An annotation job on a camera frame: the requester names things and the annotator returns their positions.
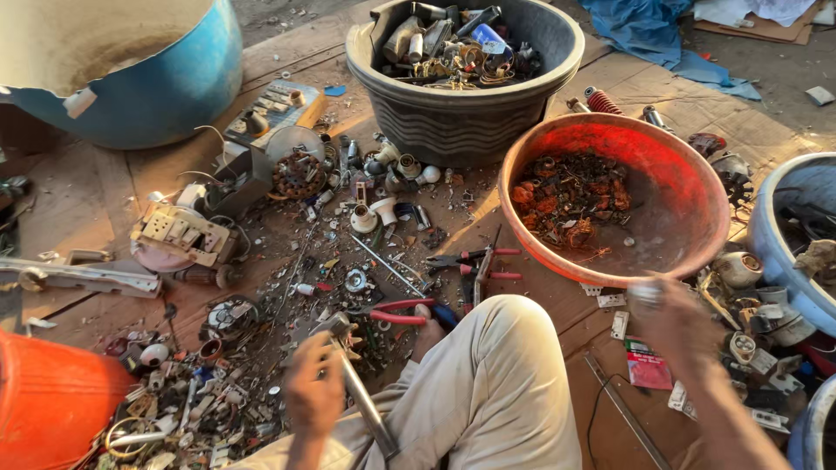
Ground person's left hand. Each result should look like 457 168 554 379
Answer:
283 331 346 440

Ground person's right hand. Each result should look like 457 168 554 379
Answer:
627 274 721 394

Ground metal hammer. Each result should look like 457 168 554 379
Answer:
287 311 401 462

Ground red packet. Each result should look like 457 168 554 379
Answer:
624 337 674 391

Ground person's bare foot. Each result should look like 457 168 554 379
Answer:
411 303 446 364

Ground long metal strip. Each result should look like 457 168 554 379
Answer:
583 352 674 470

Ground thin metal rod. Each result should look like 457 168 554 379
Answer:
350 234 427 299

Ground heap of sockets and switches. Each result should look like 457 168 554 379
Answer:
667 247 825 435

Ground orange plastic basin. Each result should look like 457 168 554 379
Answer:
499 113 732 289

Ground heap of small electrical scrap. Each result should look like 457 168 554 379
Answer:
91 294 291 470

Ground light blue tub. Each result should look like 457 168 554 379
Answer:
747 153 836 338

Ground black fan motor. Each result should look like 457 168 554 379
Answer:
708 153 756 209

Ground person's beige trousers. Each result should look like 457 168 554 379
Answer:
225 294 583 470

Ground round motor winding disc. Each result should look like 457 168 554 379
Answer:
272 151 328 201

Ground beige switchboard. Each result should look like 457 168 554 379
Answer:
129 201 241 270

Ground group of white bulb holders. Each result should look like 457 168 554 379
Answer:
349 140 444 235

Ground blue bin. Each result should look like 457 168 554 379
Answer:
786 374 836 470

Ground red spring shock absorber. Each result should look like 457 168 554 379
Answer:
583 86 625 117

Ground blue and yellow circuit panel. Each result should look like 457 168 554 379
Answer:
224 79 326 148

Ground grey tub of metal scrap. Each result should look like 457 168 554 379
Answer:
345 0 586 168

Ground blue tarpaulin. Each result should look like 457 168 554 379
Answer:
578 0 763 102

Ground orange bucket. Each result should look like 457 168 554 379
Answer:
0 328 139 470

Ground flat cardboard with papers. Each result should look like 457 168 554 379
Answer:
692 0 823 46

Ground large blue drum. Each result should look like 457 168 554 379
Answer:
0 0 244 150

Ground heap of copper wire scrap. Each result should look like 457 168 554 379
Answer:
511 151 633 252

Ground red-handled cutter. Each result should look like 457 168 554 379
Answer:
459 263 524 309

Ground red-handled long-nose pliers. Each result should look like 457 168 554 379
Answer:
426 246 523 270

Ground white metal bracket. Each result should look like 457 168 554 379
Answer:
0 251 163 300

